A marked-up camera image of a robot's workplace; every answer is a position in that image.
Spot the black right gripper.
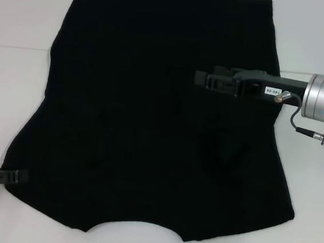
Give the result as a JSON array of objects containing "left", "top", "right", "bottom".
[{"left": 193, "top": 63, "right": 311, "bottom": 108}]

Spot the black shirt with FREE print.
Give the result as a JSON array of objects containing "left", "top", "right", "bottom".
[{"left": 0, "top": 0, "right": 317, "bottom": 243}]

